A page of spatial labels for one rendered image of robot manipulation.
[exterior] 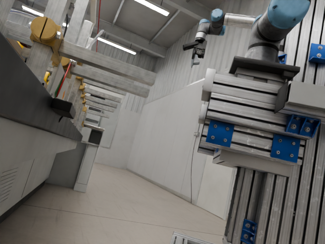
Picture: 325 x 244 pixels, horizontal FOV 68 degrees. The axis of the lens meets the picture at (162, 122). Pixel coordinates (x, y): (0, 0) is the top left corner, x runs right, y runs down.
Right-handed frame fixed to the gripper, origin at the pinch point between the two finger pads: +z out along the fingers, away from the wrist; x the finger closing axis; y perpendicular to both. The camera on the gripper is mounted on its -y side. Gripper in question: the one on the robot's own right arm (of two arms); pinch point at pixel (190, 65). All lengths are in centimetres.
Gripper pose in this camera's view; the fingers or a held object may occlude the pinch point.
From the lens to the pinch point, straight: 174.3
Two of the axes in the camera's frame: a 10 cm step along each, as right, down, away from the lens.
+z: -2.5, 9.6, -1.6
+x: 1.2, 2.0, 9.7
